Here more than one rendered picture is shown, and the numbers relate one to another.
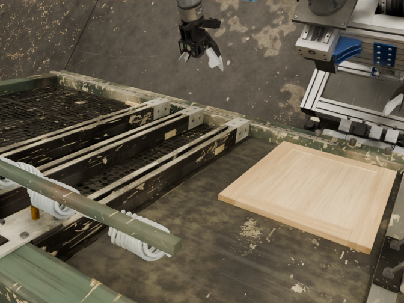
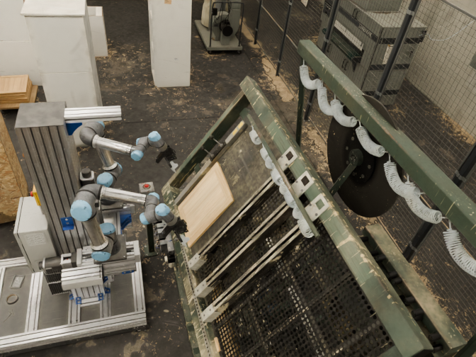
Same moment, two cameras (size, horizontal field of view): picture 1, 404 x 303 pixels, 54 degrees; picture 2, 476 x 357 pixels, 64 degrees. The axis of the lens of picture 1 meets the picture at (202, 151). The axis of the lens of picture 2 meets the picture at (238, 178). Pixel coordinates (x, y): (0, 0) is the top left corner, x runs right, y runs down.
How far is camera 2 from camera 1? 2.55 m
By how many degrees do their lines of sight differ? 75
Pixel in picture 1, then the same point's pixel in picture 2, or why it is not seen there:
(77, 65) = not seen: outside the picture
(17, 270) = (285, 144)
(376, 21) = not seen: hidden behind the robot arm
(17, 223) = (282, 163)
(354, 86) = (120, 299)
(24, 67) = not seen: outside the picture
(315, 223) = (219, 176)
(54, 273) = (279, 142)
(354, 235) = (216, 168)
